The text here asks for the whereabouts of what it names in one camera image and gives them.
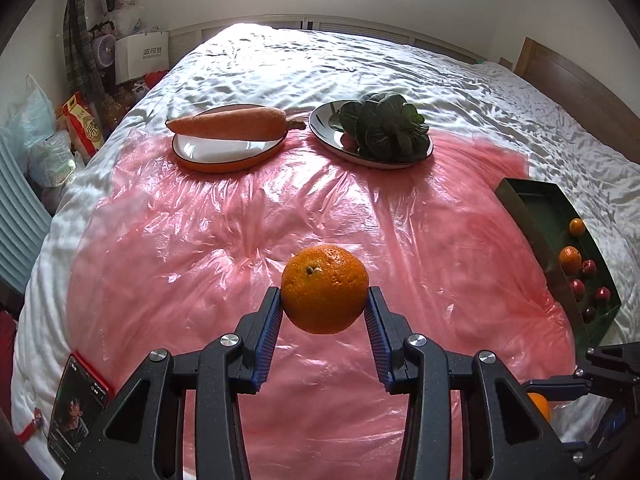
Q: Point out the red bag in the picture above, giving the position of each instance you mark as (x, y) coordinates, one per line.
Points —
(155, 79)

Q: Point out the green cardboard tray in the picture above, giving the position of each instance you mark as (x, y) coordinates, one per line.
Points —
(545, 215)

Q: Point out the wooden headboard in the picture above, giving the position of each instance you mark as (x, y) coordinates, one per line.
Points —
(575, 85)

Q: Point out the red and yellow packet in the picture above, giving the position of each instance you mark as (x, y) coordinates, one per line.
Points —
(82, 125)

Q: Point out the red apple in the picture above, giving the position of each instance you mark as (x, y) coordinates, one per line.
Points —
(588, 266)
(602, 293)
(577, 287)

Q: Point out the green leafy vegetable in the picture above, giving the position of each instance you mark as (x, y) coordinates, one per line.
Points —
(385, 125)

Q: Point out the white plate with dark rim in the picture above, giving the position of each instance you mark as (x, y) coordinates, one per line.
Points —
(325, 125)

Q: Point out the smartphone in red case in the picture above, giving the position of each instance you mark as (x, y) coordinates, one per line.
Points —
(75, 410)

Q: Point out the orange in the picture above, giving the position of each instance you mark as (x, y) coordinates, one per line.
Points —
(325, 290)
(569, 258)
(540, 405)
(577, 226)

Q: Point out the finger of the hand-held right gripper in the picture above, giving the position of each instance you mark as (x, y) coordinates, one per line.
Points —
(612, 356)
(555, 389)

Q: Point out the carrot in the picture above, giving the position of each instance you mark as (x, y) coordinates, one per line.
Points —
(225, 122)

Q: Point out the clear plastic bag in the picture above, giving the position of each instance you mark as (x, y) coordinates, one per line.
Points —
(52, 160)
(27, 115)

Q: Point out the purple fan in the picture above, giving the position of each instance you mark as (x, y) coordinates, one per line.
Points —
(105, 52)

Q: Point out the orange rimmed plate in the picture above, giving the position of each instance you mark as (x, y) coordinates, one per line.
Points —
(225, 157)

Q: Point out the dark purple plum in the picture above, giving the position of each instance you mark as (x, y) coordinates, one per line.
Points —
(589, 314)

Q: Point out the pink plastic sheet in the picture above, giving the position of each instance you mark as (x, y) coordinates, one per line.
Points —
(200, 260)

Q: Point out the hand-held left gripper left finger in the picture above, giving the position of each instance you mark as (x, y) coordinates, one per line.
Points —
(265, 340)

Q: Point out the white cardboard box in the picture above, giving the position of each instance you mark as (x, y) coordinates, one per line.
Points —
(142, 57)

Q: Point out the white plastic bag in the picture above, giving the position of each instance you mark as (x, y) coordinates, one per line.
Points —
(122, 5)

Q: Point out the light blue suitcase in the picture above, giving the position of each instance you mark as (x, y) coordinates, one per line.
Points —
(17, 210)

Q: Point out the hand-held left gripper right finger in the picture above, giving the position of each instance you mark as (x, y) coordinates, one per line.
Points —
(377, 340)

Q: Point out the plaid scarf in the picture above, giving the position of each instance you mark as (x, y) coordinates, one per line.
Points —
(77, 35)

